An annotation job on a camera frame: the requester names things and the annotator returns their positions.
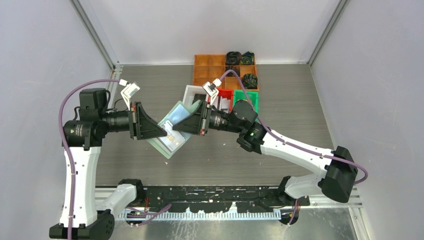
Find green card holder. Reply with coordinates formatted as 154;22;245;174
147;101;191;159

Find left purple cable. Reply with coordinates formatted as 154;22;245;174
58;78;173;240

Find white plastic bin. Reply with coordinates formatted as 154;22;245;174
182;85;208;114

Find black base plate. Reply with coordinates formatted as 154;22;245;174
128;185;295;214

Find dark rolled item middle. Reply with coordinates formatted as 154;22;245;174
225;65;240;77

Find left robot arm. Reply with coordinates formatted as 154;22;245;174
49;88;167;240

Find white VIP card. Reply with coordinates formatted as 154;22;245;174
158;120;186;152

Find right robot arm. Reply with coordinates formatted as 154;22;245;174
172;100;358;206

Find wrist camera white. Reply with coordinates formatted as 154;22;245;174
119;79;140;110
202;78;222;105

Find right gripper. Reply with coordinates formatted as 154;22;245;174
172;101;243;137

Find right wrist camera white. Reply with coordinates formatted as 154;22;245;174
202;78;222;105

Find red plastic bin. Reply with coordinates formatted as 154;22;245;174
212;88;234;113

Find white silver cards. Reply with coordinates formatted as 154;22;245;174
216;96;231;113

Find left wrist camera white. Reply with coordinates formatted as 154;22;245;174
119;79;140;110

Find black rolled item top-left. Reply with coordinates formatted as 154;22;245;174
225;51;243;66

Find dark green rolled item bottom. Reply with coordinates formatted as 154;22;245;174
241;73;258;90

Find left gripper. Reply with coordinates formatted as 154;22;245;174
100;101;168;140

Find green plastic bin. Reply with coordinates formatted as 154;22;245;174
232;89;259;113

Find dark green rolled item top-right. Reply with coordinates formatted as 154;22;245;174
240;51;255;66

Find orange compartment tray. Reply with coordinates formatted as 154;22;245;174
191;54;259;92

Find black cards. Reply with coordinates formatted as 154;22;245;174
192;93;207;104

